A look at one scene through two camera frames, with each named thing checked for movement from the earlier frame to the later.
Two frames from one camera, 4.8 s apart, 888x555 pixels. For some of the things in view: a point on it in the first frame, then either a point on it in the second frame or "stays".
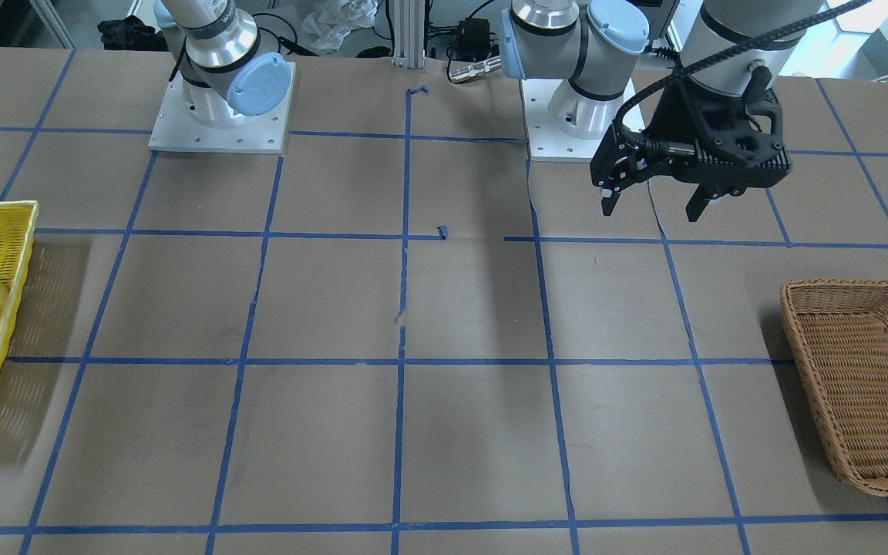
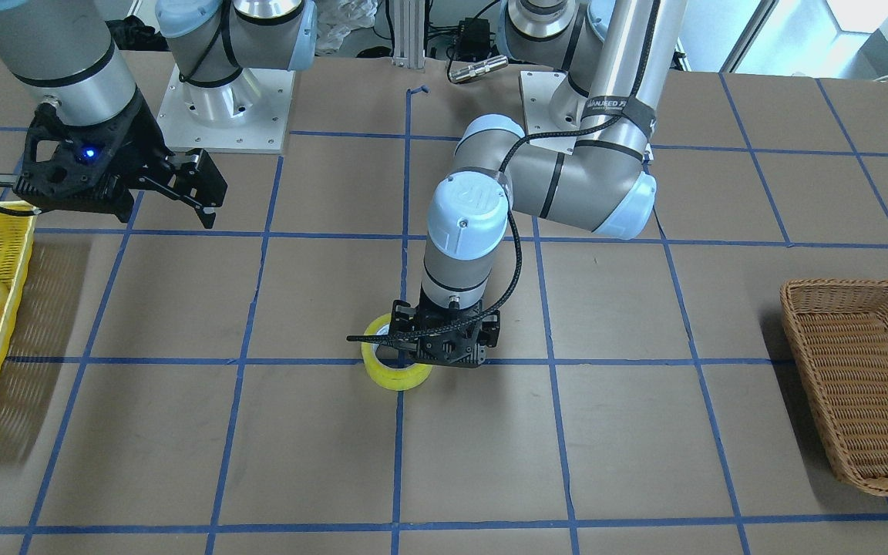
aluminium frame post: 408,34 stays
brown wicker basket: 868,351 stays
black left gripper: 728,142 to 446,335
